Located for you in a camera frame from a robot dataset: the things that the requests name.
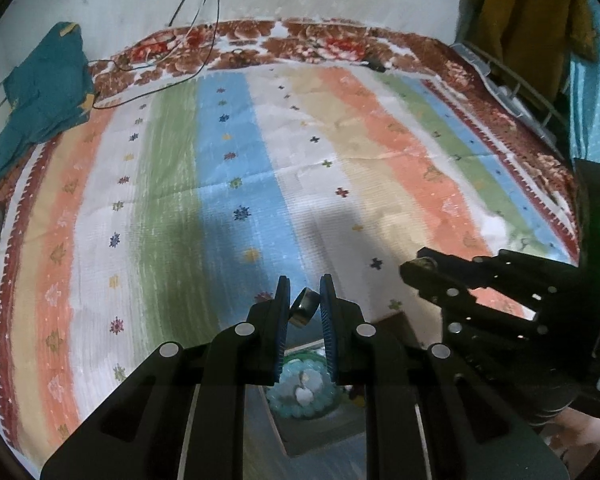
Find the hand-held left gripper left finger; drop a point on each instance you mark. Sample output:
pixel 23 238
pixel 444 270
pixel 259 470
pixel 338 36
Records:
pixel 281 332

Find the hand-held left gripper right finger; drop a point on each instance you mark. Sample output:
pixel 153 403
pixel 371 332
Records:
pixel 328 332

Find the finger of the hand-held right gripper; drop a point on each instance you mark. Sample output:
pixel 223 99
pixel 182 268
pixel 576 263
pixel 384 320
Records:
pixel 510 272
pixel 460 312

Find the silver metal bangle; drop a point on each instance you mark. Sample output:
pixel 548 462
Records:
pixel 300 316

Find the metal tray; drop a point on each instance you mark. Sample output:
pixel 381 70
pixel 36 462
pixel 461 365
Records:
pixel 325 435

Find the grey metal rack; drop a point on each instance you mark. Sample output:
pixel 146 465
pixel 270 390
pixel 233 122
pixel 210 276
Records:
pixel 510 92

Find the striped pastel bedsheet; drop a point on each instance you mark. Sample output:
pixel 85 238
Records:
pixel 230 160

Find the black charger adapter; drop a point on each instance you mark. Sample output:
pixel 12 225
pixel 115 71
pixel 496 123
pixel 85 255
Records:
pixel 375 65

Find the mustard yellow hanging garment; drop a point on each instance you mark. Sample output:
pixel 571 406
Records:
pixel 520 10

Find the teal cloth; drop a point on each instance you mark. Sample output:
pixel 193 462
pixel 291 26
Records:
pixel 40 95

